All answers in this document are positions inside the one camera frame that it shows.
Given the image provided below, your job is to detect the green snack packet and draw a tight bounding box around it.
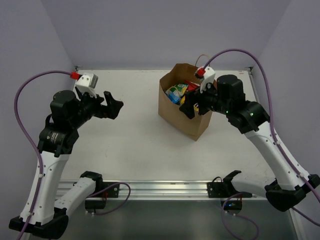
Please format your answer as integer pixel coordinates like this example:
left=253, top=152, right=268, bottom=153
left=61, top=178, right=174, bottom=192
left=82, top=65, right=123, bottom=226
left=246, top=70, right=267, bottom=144
left=169, top=83, right=189, bottom=97

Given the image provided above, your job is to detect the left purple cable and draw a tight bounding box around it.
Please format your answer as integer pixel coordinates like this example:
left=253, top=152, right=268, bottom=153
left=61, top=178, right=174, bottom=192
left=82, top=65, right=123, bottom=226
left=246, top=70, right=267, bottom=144
left=14, top=70, right=76, bottom=240

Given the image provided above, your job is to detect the aluminium rail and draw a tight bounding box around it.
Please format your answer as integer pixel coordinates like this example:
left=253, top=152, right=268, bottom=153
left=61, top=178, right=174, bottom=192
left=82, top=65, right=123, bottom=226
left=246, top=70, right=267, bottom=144
left=56, top=179, right=270, bottom=201

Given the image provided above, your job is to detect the brown paper bag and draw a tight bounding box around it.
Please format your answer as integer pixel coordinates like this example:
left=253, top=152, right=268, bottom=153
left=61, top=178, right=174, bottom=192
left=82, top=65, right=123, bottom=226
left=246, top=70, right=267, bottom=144
left=158, top=63, right=212, bottom=141

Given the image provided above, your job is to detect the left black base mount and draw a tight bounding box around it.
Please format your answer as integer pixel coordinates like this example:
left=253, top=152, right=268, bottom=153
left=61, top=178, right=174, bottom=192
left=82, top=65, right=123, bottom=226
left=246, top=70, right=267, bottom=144
left=84, top=181, right=120, bottom=212

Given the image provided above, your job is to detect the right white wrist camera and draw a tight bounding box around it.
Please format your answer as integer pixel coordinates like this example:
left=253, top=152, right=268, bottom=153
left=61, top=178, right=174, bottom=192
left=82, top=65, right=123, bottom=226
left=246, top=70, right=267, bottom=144
left=194, top=66, right=216, bottom=93

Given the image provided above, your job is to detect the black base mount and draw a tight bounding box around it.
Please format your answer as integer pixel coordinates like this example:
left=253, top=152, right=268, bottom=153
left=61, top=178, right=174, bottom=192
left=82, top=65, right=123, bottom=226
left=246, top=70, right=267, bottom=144
left=84, top=181, right=120, bottom=212
left=206, top=176, right=243, bottom=214

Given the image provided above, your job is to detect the blue white snack packet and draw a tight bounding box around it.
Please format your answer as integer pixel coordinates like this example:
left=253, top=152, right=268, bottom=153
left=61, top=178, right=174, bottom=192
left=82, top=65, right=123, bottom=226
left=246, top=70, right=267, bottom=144
left=165, top=86, right=181, bottom=104

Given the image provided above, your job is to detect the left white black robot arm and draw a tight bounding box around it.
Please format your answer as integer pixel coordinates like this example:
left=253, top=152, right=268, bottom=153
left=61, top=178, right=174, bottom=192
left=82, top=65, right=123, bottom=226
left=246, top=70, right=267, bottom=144
left=9, top=90, right=124, bottom=240

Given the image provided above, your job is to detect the red snack bag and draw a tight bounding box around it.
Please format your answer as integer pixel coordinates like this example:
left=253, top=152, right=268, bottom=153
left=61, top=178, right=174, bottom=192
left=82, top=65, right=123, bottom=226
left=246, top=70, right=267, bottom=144
left=184, top=80, right=200, bottom=92

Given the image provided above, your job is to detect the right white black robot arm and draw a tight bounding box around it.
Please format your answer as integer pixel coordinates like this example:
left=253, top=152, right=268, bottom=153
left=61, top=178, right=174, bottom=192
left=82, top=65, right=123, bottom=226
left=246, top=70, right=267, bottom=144
left=179, top=74, right=320, bottom=212

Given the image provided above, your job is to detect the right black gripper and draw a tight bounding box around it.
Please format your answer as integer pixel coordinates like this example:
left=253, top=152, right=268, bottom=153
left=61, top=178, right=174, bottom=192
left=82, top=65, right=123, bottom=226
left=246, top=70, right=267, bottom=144
left=179, top=77, right=232, bottom=119

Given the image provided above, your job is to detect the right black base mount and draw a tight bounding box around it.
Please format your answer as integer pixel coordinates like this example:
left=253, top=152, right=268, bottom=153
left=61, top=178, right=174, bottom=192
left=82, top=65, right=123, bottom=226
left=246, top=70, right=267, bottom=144
left=206, top=176, right=243, bottom=214

